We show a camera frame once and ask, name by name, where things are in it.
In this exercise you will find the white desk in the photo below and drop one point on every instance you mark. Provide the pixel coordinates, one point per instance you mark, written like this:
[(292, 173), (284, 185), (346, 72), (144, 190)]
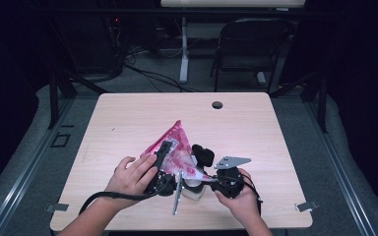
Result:
[(233, 3)]

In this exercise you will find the person's left hand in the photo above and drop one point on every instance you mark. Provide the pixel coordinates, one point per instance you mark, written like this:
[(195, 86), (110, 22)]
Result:
[(128, 180)]

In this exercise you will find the black metal stand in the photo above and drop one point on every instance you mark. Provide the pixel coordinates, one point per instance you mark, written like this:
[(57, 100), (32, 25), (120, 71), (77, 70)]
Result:
[(323, 105), (53, 98)]

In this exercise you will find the pink and white plastic bag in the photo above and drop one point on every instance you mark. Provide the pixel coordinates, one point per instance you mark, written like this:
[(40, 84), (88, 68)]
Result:
[(177, 144)]

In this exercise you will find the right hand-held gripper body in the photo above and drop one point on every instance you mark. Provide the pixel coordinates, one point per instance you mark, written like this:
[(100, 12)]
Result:
[(229, 183)]

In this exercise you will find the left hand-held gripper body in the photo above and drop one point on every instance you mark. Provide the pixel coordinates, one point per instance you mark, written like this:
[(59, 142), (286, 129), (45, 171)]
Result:
[(162, 183)]

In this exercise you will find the aluminium floor rail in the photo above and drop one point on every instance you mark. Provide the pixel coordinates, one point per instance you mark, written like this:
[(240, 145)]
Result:
[(23, 177), (338, 170)]

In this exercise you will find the black folding chair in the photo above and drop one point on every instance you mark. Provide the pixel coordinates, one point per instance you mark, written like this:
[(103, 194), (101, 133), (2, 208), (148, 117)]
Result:
[(252, 36)]

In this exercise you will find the dark computer equipment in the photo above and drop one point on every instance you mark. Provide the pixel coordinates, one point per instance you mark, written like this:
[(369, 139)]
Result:
[(114, 46)]

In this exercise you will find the person's right hand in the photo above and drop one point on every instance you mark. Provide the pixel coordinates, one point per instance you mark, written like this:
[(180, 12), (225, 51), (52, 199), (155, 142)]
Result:
[(246, 206)]

